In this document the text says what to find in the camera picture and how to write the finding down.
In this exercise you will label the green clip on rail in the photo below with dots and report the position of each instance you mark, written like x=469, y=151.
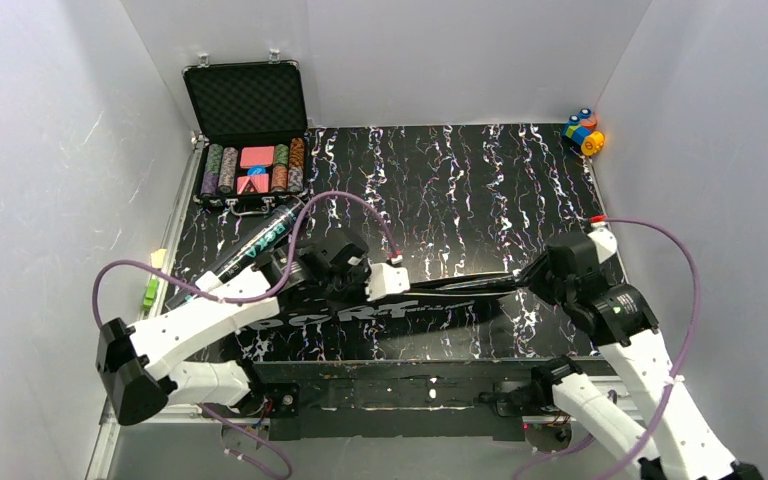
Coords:
x=150, y=295

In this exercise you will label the black racket bag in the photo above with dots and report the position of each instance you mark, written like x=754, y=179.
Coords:
x=384, y=308

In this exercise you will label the black shuttlecock tube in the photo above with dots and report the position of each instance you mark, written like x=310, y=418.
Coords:
x=267, y=235

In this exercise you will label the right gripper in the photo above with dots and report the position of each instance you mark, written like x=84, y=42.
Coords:
x=537, y=275

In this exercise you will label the aluminium rail frame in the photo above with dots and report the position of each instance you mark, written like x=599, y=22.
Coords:
x=146, y=366

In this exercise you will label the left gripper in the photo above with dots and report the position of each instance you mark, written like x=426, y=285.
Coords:
x=355, y=281

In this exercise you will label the colourful toy blocks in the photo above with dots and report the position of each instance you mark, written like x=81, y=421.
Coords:
x=581, y=128

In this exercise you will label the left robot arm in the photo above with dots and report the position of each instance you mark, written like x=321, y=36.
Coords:
x=146, y=366

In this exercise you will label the black poker chip case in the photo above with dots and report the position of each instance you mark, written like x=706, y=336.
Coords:
x=252, y=121

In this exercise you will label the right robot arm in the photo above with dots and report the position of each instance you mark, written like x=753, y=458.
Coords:
x=673, y=440

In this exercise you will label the beige clip on rail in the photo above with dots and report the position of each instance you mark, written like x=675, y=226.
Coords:
x=157, y=258

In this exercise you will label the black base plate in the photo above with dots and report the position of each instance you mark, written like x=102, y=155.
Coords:
x=404, y=398

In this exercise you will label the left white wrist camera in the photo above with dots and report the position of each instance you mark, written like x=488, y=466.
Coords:
x=384, y=280

